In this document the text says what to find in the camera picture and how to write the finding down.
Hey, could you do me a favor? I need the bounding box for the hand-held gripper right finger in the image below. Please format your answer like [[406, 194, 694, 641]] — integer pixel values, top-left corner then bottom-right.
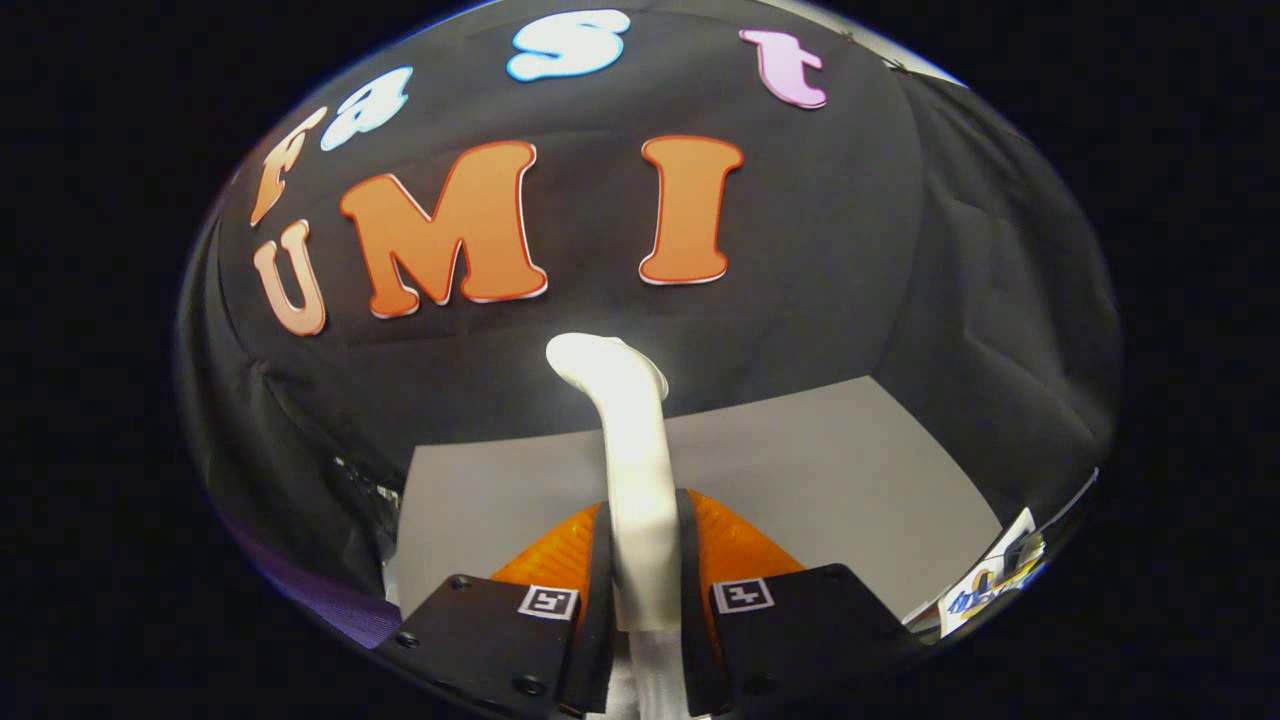
[[676, 488, 926, 720]]

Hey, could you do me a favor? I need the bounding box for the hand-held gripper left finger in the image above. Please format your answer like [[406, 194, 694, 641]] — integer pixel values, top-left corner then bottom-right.
[[375, 500, 613, 720]]

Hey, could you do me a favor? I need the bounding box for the white garment steamer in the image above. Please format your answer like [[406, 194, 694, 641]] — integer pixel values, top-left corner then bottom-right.
[[546, 333, 691, 720]]

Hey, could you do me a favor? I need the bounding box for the purple corduroy jacket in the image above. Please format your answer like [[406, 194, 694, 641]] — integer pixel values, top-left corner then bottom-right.
[[255, 555, 401, 649]]

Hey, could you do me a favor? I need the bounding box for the grey cabinet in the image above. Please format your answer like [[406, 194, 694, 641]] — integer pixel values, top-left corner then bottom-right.
[[385, 375, 1004, 621]]

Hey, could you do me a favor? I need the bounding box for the white side desk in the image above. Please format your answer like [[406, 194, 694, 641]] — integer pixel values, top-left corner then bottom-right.
[[905, 508, 1046, 639]]

